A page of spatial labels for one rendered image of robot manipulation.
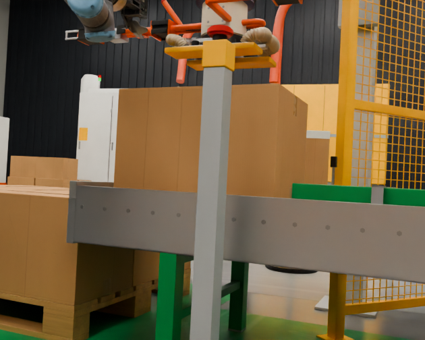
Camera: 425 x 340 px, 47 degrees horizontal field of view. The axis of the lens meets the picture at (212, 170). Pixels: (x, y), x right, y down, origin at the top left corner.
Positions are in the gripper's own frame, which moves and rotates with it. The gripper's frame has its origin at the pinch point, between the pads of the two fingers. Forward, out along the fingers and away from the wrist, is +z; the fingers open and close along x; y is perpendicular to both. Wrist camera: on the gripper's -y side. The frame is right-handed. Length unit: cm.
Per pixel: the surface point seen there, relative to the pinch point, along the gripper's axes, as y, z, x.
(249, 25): 37.5, 12.0, -1.2
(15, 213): -50, -4, -76
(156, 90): 11.0, -6.1, -28.1
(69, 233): -11, -20, -79
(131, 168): 3, -6, -56
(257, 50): 43.8, 3.8, -13.1
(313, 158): 29, 188, -39
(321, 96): -69, 734, 106
